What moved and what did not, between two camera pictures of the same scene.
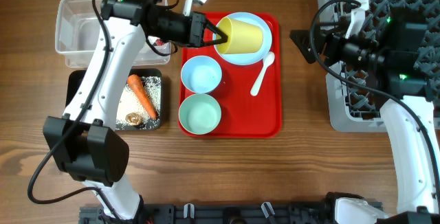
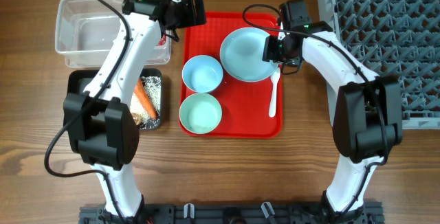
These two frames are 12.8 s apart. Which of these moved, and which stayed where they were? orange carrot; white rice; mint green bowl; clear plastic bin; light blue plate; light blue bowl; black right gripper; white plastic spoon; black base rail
Moved: light blue plate; black right gripper; white plastic spoon
Stayed: mint green bowl; black base rail; light blue bowl; orange carrot; clear plastic bin; white rice
